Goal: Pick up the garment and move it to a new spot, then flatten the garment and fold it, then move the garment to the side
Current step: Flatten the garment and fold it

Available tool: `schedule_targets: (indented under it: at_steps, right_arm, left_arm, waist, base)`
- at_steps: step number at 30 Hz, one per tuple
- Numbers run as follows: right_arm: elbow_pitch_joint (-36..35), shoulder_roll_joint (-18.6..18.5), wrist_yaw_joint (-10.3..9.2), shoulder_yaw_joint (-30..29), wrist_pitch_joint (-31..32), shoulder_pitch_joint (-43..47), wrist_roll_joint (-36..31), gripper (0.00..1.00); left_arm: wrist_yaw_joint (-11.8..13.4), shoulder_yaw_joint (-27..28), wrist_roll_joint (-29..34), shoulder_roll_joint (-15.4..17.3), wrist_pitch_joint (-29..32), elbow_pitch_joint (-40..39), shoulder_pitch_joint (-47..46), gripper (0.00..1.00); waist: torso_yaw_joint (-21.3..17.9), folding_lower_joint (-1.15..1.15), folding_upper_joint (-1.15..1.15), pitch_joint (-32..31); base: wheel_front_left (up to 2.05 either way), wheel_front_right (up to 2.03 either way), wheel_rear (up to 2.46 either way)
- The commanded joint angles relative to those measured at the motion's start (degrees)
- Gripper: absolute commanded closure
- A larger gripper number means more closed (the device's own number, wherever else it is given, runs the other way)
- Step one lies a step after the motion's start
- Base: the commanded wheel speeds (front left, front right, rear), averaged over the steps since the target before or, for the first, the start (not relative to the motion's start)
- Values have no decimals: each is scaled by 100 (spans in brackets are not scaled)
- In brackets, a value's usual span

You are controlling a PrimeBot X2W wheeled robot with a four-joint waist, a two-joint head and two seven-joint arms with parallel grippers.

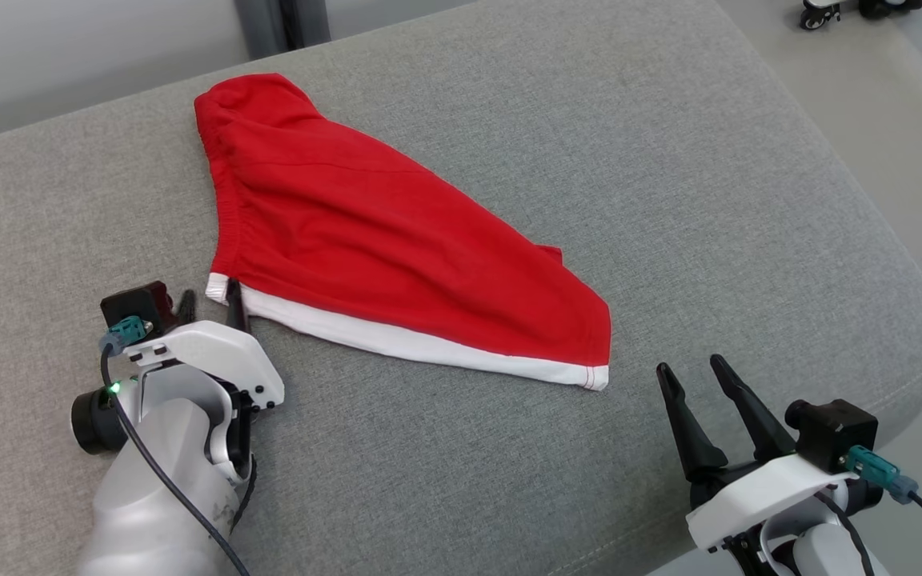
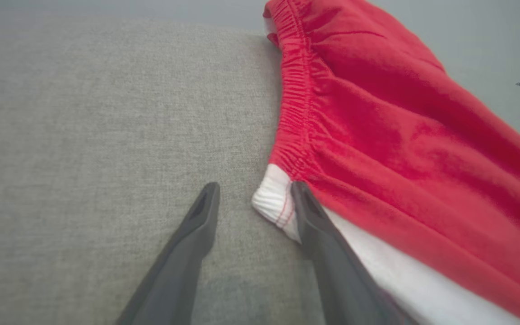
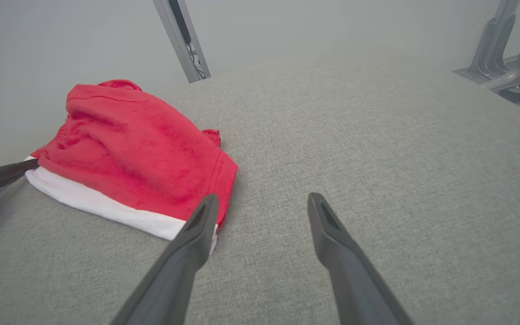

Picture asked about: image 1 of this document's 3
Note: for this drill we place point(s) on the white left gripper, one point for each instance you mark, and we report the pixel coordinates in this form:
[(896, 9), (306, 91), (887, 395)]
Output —
[(213, 352)]

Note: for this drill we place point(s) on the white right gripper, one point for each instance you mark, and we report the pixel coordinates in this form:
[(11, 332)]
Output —
[(757, 496)]

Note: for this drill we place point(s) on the red shorts with white hem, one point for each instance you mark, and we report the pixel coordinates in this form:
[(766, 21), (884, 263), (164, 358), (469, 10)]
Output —
[(349, 224)]

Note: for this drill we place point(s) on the wheeled base with black casters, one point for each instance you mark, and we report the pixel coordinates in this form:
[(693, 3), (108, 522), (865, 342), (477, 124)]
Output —
[(817, 16)]

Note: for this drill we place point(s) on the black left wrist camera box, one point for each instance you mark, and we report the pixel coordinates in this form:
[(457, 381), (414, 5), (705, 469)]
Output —
[(137, 304)]

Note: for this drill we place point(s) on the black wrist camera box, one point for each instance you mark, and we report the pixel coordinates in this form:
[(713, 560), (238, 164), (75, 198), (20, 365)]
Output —
[(137, 304), (833, 432)]

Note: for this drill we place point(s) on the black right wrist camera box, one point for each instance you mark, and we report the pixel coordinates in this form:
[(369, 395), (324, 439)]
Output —
[(833, 432)]

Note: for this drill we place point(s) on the grey partition post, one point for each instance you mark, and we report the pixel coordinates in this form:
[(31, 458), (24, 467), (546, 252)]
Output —
[(261, 24)]

